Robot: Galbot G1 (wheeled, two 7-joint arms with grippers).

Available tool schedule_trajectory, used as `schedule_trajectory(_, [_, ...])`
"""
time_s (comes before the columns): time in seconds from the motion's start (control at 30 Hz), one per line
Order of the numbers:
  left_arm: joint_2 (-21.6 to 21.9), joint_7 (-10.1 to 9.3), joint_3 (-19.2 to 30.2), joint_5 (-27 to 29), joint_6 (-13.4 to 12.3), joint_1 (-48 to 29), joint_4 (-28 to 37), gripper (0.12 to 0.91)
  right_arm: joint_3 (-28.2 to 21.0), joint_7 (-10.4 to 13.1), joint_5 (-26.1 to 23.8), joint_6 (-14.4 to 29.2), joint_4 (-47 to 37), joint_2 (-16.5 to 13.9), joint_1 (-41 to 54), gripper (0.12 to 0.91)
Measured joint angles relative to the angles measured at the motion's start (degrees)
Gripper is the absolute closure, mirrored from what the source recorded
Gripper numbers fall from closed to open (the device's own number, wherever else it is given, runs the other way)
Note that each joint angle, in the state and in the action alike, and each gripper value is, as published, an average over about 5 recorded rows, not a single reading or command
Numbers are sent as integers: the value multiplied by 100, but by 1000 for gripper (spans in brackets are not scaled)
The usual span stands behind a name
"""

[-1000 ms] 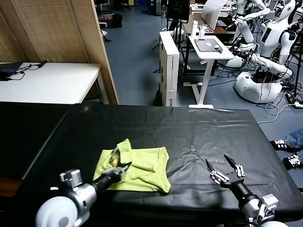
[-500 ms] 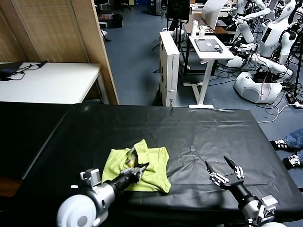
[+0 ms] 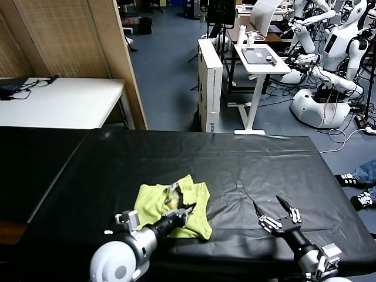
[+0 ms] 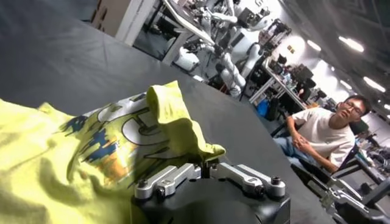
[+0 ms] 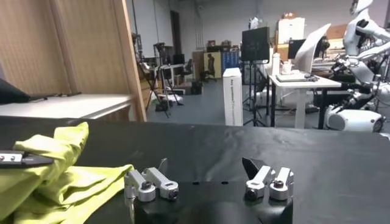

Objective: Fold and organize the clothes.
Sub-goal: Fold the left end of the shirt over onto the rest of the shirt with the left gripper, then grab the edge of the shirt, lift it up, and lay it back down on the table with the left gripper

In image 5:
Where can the black office chair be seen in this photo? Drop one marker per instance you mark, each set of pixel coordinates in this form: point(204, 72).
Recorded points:
point(189, 68)

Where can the white cup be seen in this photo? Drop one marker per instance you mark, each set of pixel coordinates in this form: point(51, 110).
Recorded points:
point(286, 67)

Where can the white table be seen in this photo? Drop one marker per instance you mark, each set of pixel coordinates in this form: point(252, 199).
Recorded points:
point(76, 105)

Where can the yellow cabinet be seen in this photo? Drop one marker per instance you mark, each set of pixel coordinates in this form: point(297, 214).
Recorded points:
point(213, 65)

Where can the small black device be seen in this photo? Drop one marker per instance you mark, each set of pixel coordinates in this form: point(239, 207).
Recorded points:
point(311, 78)

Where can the white standing desk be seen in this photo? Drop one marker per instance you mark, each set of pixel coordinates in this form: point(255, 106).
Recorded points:
point(300, 83)

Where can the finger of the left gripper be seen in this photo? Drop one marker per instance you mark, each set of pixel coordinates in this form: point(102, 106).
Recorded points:
point(15, 159)

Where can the grey laptop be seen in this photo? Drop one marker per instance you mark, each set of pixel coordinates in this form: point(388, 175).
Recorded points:
point(291, 77)

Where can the black bin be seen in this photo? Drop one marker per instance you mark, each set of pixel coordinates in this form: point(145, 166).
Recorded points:
point(196, 87)

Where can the tall white cardboard box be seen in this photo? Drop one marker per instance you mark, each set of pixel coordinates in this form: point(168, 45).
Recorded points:
point(233, 97)

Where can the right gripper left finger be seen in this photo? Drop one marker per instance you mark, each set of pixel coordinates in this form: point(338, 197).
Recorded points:
point(149, 185)

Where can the white bottle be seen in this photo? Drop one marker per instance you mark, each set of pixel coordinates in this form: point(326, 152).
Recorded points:
point(275, 64)

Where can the yellow-green t-shirt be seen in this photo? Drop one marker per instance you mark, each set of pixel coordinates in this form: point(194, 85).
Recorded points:
point(61, 188)

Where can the white curved panel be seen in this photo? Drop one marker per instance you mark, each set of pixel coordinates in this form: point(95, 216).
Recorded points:
point(310, 48)

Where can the black camera tripod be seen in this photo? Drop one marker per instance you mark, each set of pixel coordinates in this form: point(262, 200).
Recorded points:
point(164, 76)

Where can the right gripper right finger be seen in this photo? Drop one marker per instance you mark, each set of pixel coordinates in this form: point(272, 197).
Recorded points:
point(265, 182)

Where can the glossy black table cover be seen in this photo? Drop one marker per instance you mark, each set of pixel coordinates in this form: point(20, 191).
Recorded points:
point(304, 152)

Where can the wooden folding screen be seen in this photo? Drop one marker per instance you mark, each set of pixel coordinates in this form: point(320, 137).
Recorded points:
point(91, 45)

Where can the black monitor on stand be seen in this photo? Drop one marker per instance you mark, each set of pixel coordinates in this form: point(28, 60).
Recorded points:
point(255, 42)

